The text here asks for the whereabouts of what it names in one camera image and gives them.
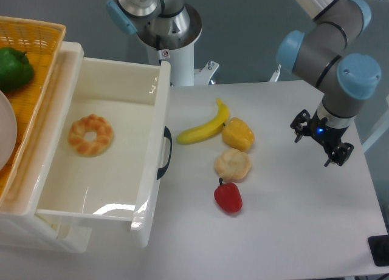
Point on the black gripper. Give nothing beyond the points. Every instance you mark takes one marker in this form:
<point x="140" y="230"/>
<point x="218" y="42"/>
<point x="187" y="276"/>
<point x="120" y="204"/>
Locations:
<point x="338" y="152"/>

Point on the white top drawer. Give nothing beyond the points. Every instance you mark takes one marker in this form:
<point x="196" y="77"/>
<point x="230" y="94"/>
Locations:
<point x="112" y="153"/>

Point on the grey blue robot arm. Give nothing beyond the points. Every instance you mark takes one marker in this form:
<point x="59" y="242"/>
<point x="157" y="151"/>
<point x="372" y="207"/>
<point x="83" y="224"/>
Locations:
<point x="346" y="82"/>

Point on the white drawer cabinet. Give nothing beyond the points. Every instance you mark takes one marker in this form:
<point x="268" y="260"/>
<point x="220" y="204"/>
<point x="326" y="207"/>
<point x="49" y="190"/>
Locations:
<point x="20" y="224"/>

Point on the yellow bell pepper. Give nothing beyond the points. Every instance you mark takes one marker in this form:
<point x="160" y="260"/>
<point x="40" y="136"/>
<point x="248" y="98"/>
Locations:
<point x="237" y="134"/>

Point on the round cream puff bread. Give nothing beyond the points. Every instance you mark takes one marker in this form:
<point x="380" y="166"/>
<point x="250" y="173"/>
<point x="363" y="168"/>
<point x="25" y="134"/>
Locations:
<point x="232" y="164"/>

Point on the red bell pepper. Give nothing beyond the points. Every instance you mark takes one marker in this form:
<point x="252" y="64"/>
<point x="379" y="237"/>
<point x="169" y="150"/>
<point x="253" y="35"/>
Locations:
<point x="228" y="197"/>

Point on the black device at table edge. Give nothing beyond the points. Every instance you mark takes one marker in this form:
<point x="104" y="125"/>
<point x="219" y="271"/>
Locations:
<point x="379" y="246"/>

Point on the yellow banana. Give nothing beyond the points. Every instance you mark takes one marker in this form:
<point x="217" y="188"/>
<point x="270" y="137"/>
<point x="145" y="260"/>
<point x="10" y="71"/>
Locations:
<point x="208" y="129"/>

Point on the orange wicker basket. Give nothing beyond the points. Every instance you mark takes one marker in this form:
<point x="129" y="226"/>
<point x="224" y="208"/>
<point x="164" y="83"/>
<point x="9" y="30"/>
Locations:
<point x="42" y="41"/>

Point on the green bell pepper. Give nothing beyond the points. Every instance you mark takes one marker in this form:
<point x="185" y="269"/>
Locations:
<point x="16" y="70"/>

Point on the white plate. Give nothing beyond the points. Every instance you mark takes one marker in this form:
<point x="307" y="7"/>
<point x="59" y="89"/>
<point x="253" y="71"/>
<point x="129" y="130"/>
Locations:
<point x="8" y="129"/>

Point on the braided ring bread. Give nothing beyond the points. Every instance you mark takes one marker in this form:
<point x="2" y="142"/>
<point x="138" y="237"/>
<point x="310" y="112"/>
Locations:
<point x="90" y="136"/>

